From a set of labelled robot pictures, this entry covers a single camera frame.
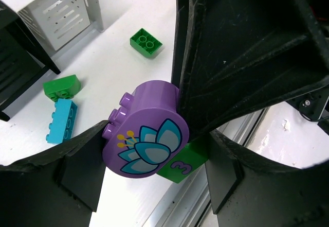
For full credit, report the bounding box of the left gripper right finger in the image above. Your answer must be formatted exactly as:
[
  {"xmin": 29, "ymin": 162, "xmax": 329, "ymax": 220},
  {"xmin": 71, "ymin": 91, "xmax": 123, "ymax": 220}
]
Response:
[{"xmin": 206, "ymin": 131, "xmax": 328, "ymax": 226}]

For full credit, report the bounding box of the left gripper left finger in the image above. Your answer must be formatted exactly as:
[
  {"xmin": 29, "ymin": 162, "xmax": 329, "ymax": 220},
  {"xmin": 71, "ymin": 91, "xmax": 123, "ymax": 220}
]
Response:
[{"xmin": 1, "ymin": 120, "xmax": 108, "ymax": 226}]

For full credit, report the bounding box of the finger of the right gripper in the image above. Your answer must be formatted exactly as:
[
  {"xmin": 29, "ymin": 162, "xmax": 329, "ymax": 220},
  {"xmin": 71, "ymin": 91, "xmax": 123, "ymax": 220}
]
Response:
[{"xmin": 172, "ymin": 0, "xmax": 328, "ymax": 140}]

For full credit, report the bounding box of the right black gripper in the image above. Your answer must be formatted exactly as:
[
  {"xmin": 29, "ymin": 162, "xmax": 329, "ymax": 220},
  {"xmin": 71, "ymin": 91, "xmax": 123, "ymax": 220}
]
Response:
[{"xmin": 287, "ymin": 0, "xmax": 328, "ymax": 122}]

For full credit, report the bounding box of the small green lego brick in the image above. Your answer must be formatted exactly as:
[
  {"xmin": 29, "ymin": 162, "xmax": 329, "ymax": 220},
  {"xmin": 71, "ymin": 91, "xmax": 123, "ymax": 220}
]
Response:
[{"xmin": 157, "ymin": 137, "xmax": 208, "ymax": 183}]

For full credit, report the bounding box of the purple round flower lego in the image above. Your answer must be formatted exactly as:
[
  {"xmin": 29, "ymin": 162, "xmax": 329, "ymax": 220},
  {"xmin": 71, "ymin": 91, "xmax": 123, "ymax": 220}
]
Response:
[{"xmin": 102, "ymin": 80, "xmax": 189, "ymax": 179}]

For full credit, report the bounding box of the teal long lego brick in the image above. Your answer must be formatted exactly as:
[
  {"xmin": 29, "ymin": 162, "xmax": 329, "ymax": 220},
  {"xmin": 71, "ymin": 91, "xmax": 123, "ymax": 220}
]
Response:
[{"xmin": 46, "ymin": 99, "xmax": 78, "ymax": 144}]

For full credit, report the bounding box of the dark green printed lego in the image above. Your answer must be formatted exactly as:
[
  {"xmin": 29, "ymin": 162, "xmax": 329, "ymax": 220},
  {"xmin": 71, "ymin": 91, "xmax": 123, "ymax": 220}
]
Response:
[{"xmin": 130, "ymin": 28, "xmax": 162, "ymax": 58}]

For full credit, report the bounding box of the green curved lego brick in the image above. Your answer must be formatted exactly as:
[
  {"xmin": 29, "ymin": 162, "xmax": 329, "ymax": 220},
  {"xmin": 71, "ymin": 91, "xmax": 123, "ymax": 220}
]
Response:
[{"xmin": 43, "ymin": 75, "xmax": 81, "ymax": 102}]

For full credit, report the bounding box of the black slotted container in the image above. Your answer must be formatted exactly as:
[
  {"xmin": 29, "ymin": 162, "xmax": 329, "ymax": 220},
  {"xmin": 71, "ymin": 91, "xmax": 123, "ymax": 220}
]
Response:
[{"xmin": 1, "ymin": 3, "xmax": 60, "ymax": 121}]

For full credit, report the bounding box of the white slotted container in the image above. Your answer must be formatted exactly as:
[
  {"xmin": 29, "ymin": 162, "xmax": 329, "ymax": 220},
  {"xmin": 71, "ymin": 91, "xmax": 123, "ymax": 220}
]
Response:
[{"xmin": 1, "ymin": 0, "xmax": 105, "ymax": 51}]

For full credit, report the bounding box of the aluminium frame rail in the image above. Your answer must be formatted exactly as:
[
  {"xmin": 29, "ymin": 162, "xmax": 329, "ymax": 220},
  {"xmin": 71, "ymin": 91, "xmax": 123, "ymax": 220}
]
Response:
[{"xmin": 144, "ymin": 108, "xmax": 268, "ymax": 226}]

